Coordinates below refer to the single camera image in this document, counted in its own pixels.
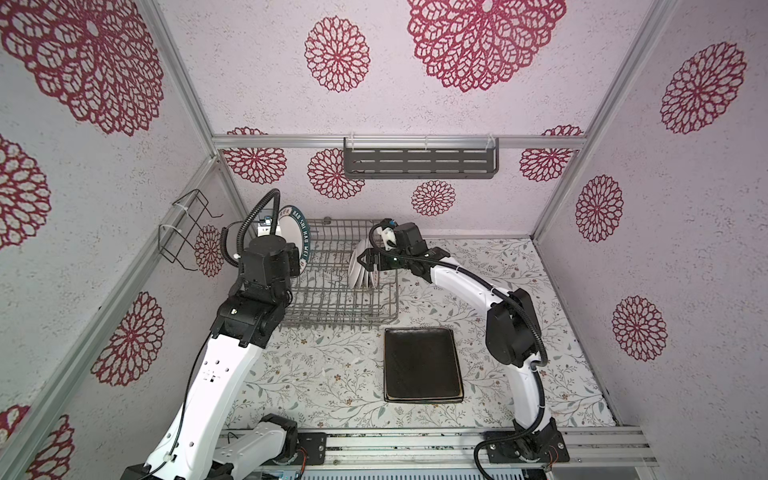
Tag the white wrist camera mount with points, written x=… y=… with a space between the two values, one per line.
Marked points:
x=268 y=226
x=387 y=234

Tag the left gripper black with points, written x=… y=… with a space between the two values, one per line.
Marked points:
x=292 y=260

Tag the grey slotted wall shelf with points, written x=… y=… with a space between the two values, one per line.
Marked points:
x=419 y=163

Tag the white round plate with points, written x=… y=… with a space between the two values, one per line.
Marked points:
x=354 y=267
x=373 y=278
x=362 y=279
x=293 y=226

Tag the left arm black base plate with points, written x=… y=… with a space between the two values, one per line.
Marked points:
x=310 y=450

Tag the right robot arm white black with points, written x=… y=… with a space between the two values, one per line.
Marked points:
x=512 y=333

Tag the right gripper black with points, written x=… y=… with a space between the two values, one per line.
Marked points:
x=372 y=259

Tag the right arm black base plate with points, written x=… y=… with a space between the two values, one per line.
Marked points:
x=546 y=445

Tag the grey wire dish rack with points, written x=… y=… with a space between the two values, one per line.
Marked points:
x=321 y=296

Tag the aluminium mounting rail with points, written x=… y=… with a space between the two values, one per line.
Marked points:
x=358 y=449

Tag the black wire wall holder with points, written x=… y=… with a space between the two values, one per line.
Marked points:
x=179 y=234

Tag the floral patterned rectangular plate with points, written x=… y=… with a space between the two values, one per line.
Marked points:
x=423 y=399

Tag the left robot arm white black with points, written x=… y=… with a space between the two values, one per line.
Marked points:
x=239 y=335

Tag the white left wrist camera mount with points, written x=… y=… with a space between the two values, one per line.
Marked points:
x=268 y=226

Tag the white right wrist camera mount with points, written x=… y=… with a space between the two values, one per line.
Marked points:
x=387 y=234

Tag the white square plate black rim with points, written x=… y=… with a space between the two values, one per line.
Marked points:
x=423 y=394

